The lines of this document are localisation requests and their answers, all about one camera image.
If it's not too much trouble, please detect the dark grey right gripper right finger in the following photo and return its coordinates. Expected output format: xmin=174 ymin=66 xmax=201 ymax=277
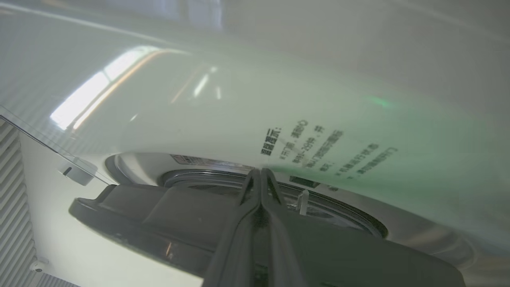
xmin=261 ymin=168 xmax=308 ymax=287

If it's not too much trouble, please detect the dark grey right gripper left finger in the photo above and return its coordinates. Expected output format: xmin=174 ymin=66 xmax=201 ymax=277
xmin=202 ymin=169 xmax=262 ymax=287

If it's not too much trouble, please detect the dark round washing machine door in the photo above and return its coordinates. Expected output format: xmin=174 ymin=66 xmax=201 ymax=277
xmin=69 ymin=184 xmax=467 ymax=287

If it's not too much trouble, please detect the grey rubber door gasket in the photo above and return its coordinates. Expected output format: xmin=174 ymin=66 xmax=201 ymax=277
xmin=159 ymin=169 xmax=389 ymax=240

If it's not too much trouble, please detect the white washing machine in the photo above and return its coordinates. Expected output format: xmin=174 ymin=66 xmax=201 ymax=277
xmin=0 ymin=0 xmax=510 ymax=287

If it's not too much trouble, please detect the round white filter cover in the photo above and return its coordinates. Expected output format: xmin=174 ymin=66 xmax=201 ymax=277
xmin=58 ymin=157 xmax=98 ymax=187

